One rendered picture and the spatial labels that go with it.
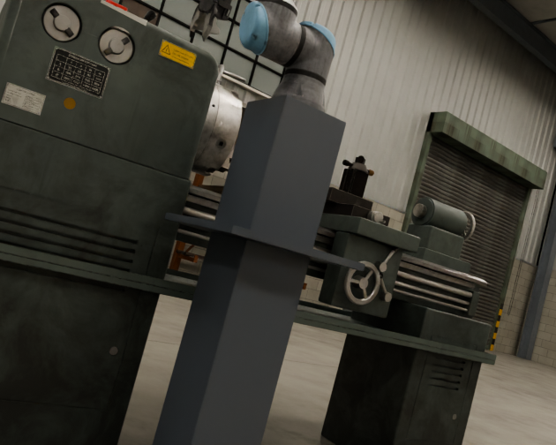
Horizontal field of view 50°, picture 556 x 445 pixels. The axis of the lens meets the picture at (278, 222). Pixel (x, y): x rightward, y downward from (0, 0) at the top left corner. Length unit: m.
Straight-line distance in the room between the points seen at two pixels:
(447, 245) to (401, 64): 10.07
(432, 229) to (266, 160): 1.31
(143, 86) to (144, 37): 0.13
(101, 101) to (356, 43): 10.24
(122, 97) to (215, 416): 0.89
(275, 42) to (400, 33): 11.15
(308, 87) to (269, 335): 0.64
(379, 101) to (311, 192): 10.64
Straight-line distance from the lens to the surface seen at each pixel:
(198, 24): 2.18
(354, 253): 2.13
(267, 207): 1.46
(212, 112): 1.95
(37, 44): 1.72
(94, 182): 1.71
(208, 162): 2.00
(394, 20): 12.60
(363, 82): 11.88
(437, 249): 2.67
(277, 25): 1.57
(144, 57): 1.78
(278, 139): 1.48
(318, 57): 1.62
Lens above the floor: 0.69
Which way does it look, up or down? 4 degrees up
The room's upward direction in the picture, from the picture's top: 15 degrees clockwise
